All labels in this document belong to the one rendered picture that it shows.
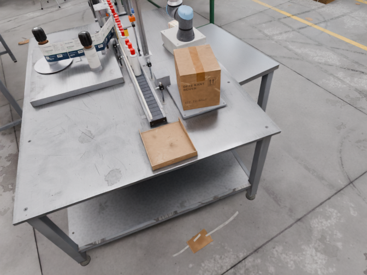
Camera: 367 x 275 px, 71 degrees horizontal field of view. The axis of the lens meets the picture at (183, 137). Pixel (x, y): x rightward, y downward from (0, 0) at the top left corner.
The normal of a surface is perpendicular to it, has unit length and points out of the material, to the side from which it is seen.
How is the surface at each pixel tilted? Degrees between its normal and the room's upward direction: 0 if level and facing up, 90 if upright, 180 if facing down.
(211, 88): 90
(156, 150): 0
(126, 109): 0
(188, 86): 90
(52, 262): 0
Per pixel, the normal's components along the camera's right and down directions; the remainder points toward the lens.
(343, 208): -0.07, -0.66
